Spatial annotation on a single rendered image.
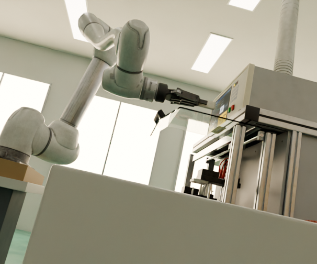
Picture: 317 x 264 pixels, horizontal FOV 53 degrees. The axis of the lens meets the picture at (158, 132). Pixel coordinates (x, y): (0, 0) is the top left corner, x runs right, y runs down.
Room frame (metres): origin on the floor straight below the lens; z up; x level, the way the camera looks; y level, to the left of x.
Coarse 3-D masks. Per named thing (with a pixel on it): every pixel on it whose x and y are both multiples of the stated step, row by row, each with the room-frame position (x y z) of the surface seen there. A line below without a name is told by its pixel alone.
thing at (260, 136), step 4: (260, 132) 0.97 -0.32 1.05; (264, 132) 0.97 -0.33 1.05; (256, 136) 0.99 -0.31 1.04; (260, 136) 0.97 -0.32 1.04; (248, 140) 1.05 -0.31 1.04; (252, 140) 1.03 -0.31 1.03; (260, 140) 0.98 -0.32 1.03; (244, 144) 1.10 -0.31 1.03; (224, 152) 1.30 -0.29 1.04; (216, 156) 1.41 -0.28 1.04; (208, 160) 1.54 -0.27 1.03
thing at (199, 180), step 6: (198, 174) 1.15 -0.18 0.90; (204, 174) 1.11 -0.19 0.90; (210, 174) 1.11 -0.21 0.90; (216, 174) 1.11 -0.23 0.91; (192, 180) 1.13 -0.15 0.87; (198, 180) 1.11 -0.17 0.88; (204, 180) 1.11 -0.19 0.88; (210, 180) 1.11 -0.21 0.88; (216, 180) 1.11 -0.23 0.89; (222, 180) 1.11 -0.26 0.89; (222, 186) 1.17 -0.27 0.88; (240, 186) 1.12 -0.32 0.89; (222, 192) 1.15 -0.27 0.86
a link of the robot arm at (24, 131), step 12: (24, 108) 1.43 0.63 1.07; (12, 120) 1.40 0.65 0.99; (24, 120) 1.41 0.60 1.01; (36, 120) 1.44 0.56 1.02; (12, 132) 1.39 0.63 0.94; (24, 132) 1.41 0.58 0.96; (36, 132) 1.45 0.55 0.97; (48, 132) 1.50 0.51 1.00; (0, 144) 1.40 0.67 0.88; (12, 144) 1.39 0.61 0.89; (24, 144) 1.42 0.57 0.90; (36, 144) 1.46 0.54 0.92
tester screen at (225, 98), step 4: (228, 92) 1.24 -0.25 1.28; (224, 96) 1.29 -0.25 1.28; (228, 96) 1.23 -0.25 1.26; (220, 100) 1.34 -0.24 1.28; (224, 100) 1.28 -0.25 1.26; (228, 100) 1.23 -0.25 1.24; (216, 104) 1.40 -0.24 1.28; (220, 104) 1.33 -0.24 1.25; (216, 108) 1.39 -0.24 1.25; (212, 112) 1.45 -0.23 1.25; (216, 112) 1.38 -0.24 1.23
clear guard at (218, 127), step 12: (180, 108) 0.94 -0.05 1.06; (168, 120) 1.05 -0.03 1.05; (180, 120) 1.07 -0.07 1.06; (192, 120) 1.04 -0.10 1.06; (204, 120) 1.01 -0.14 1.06; (216, 120) 0.98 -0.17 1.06; (228, 120) 0.96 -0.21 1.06; (156, 132) 1.15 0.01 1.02; (192, 132) 1.18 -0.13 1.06; (204, 132) 1.15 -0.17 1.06; (216, 132) 1.11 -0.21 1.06; (228, 132) 1.08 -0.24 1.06; (252, 132) 1.02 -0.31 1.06
